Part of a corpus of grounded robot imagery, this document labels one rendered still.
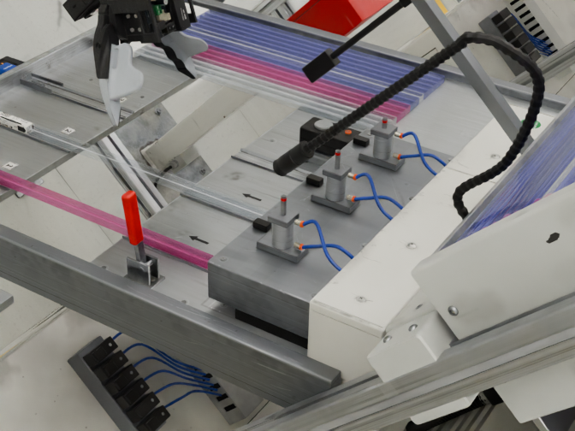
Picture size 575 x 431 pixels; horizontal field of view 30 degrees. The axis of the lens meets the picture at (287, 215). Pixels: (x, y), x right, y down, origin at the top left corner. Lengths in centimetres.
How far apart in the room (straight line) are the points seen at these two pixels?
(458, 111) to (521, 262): 72
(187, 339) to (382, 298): 22
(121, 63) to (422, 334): 52
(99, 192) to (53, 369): 99
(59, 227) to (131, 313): 126
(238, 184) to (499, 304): 55
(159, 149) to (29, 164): 118
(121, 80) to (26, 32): 141
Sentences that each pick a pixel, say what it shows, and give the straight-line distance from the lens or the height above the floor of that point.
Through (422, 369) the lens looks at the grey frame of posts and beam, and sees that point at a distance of 91.
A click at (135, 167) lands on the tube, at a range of 136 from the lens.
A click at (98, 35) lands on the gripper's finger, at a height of 108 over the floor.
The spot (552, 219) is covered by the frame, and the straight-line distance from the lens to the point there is 81.
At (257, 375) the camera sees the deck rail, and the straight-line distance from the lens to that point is 109.
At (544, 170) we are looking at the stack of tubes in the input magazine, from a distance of 98.
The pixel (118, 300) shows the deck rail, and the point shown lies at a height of 102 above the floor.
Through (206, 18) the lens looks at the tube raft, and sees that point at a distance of 177.
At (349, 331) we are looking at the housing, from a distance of 102.
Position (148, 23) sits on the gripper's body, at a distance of 122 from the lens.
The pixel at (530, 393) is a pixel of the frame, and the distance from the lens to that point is 91.
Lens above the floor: 197
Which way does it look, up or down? 44 degrees down
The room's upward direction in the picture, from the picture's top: 58 degrees clockwise
